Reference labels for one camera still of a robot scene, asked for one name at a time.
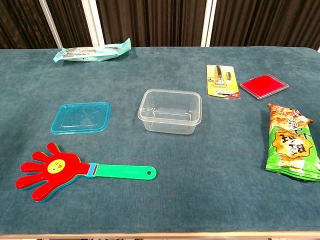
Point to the blue plastic container lid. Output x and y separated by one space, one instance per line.
80 117

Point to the clear plastic container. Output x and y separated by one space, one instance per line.
170 122

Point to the teal velvet table cloth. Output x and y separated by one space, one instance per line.
175 187

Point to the yellow razor blister pack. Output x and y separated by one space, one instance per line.
220 82

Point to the dark pleated curtain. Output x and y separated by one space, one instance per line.
150 22

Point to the teal snack packet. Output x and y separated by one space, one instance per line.
82 53

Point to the red ink pad clear case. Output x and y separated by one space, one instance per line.
262 85

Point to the red hand clapper toy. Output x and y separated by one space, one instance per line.
62 172

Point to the green orange snack bag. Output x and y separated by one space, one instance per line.
290 145

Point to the white frame post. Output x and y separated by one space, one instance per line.
93 22
208 22
51 25

